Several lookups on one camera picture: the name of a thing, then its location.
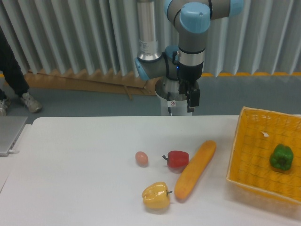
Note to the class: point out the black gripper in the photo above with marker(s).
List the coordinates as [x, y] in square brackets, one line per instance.
[187, 77]

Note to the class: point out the red bell pepper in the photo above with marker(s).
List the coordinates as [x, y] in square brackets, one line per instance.
[176, 159]

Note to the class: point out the yellow bell pepper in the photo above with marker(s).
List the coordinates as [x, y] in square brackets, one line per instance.
[156, 196]

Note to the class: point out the brown egg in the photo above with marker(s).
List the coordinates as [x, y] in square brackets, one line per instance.
[141, 158]

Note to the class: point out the yellow woven basket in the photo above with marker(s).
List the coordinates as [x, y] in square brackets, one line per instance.
[249, 166]

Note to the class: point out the green bell pepper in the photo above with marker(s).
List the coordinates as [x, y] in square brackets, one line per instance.
[282, 157]

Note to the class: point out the silver laptop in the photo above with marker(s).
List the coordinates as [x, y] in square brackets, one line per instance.
[10, 130]

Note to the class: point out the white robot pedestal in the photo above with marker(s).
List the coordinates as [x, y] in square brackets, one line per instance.
[171, 102]

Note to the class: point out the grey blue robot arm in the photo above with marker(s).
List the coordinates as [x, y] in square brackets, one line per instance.
[191, 19]

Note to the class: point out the long orange baguette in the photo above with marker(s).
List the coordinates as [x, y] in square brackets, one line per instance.
[192, 172]

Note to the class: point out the person in dark clothes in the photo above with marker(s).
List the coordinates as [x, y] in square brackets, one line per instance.
[14, 76]

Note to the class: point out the brown cardboard sheet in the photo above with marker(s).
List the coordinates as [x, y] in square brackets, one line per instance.
[96, 82]

